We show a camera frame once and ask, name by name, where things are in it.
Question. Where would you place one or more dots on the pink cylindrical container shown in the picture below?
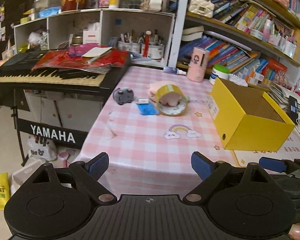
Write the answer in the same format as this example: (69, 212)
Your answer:
(198, 64)

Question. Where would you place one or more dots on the yellow tape roll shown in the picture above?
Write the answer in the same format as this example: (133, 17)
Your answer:
(178, 110)

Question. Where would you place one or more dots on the pink checkered tablecloth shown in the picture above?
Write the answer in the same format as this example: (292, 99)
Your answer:
(151, 154)

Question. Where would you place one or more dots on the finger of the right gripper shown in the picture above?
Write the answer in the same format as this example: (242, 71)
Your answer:
(276, 165)

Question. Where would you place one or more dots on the stack of papers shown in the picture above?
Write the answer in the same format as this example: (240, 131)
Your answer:
(281, 96)

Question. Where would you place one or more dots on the white quilted pouch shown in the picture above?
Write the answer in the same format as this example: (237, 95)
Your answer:
(237, 80)

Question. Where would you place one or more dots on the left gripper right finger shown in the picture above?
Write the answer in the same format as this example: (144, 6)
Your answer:
(211, 175)

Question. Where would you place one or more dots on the wooden bookshelf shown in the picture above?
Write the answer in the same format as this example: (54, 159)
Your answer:
(259, 25)

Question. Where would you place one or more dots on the cream quilted pearl handbag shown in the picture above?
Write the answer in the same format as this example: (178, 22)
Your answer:
(203, 8)

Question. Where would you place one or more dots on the white cubby shelf unit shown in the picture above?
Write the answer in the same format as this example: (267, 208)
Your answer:
(105, 27)

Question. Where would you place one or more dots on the grey purple toy truck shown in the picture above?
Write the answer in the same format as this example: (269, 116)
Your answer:
(123, 96)

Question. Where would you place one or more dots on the yellow cardboard box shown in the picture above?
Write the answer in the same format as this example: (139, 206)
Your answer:
(247, 119)

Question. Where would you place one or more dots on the pink plush pig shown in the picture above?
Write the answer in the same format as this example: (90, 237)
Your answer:
(167, 93)

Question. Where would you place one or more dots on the white jar green lid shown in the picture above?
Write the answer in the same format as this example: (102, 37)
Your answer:
(219, 71)

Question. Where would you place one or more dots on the white pen holder cups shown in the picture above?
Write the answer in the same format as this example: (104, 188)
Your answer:
(155, 52)

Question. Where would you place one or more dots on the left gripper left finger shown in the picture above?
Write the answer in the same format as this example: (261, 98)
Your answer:
(86, 176)

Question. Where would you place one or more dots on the black Yamaha keyboard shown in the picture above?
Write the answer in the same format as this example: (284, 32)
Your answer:
(16, 73)

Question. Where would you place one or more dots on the red plastic bag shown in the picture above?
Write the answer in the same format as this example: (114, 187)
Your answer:
(72, 59)

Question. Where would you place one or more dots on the white notebook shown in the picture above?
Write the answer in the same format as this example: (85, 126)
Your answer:
(97, 52)

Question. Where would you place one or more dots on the black smartphone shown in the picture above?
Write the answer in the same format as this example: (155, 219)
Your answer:
(293, 109)

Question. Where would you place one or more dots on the white shopping bag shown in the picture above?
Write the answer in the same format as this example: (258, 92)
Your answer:
(41, 148)

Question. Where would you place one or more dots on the small white box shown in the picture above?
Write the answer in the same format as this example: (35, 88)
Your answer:
(142, 101)

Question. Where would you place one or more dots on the black keyboard stand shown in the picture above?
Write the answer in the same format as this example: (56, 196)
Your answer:
(64, 136)

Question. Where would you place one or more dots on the row of colourful books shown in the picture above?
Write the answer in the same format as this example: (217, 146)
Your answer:
(240, 61)

